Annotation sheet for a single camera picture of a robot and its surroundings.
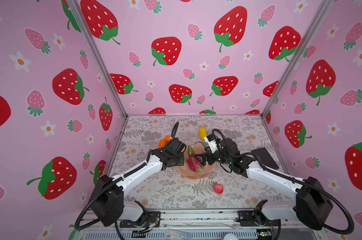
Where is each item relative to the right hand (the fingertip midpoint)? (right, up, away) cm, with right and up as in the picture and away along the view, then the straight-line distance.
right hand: (199, 152), depth 79 cm
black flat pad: (+45, -7, +16) cm, 48 cm away
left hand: (-10, -5, +5) cm, 12 cm away
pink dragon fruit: (-3, -7, +7) cm, 10 cm away
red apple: (+10, -20, 0) cm, 23 cm away
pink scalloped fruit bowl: (-8, -13, +10) cm, 18 cm away
